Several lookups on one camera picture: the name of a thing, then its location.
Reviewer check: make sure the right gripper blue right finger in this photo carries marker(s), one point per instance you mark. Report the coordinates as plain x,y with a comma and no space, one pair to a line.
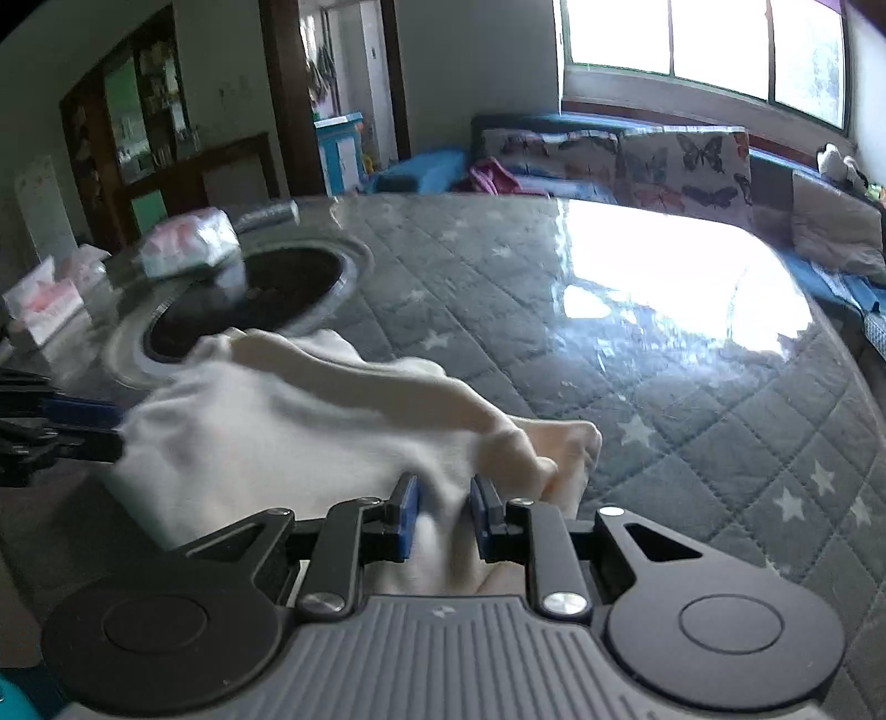
489,520

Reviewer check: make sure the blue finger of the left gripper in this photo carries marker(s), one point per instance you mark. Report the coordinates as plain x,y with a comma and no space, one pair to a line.
87,413
88,444

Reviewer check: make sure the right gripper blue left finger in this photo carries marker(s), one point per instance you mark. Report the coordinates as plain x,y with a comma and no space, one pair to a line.
401,513

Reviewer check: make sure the cream long-sleeve shirt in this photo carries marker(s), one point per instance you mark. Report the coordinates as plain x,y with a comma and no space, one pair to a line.
254,421

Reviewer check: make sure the right teal jacket forearm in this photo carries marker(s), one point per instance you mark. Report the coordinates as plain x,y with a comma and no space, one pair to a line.
14,705

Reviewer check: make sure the pink tissue box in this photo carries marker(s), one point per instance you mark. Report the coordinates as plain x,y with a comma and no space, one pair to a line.
40,304

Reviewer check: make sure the pink white tissue pack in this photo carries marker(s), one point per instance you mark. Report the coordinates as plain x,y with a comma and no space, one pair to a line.
190,241

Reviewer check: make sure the round black stove inset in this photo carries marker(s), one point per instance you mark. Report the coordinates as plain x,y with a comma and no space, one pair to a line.
290,287

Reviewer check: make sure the dark wooden sideboard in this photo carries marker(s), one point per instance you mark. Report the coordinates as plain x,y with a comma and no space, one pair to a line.
170,109

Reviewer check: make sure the grey remote control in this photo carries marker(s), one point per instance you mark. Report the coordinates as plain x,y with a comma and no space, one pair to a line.
284,212

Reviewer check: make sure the magenta crumpled garment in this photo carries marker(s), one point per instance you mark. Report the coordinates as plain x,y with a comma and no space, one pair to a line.
490,178

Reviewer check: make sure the light blue small cabinet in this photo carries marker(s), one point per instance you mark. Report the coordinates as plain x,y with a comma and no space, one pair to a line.
339,141

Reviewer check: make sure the flat butterfly print cushion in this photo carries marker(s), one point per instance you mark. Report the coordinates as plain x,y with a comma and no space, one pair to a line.
583,164

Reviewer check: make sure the upright butterfly print cushion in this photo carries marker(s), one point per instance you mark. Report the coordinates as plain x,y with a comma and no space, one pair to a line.
701,172

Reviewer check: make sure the blue corner sofa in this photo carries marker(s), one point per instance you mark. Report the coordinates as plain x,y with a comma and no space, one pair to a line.
854,303

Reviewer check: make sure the grey square cushion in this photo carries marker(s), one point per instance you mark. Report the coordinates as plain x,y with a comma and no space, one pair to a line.
836,230

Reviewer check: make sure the panda plush toy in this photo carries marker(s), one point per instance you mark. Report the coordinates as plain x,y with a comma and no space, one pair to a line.
840,170

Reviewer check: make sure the window with green frame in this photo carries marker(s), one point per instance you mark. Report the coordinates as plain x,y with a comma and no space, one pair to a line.
789,54

